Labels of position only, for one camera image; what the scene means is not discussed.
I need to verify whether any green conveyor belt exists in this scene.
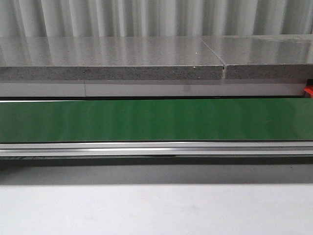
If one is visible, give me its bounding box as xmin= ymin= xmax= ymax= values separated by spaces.
xmin=0 ymin=98 xmax=313 ymax=143

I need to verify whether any grey stone slab left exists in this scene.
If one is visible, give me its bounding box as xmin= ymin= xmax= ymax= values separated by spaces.
xmin=0 ymin=37 xmax=223 ymax=81

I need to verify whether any red plastic tray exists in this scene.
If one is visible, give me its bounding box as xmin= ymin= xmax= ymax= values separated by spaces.
xmin=304 ymin=85 xmax=313 ymax=98

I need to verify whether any white pleated curtain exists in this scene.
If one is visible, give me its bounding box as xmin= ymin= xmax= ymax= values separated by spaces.
xmin=0 ymin=0 xmax=313 ymax=37

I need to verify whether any aluminium conveyor side rail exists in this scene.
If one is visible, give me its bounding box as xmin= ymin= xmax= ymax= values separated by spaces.
xmin=0 ymin=141 xmax=313 ymax=160

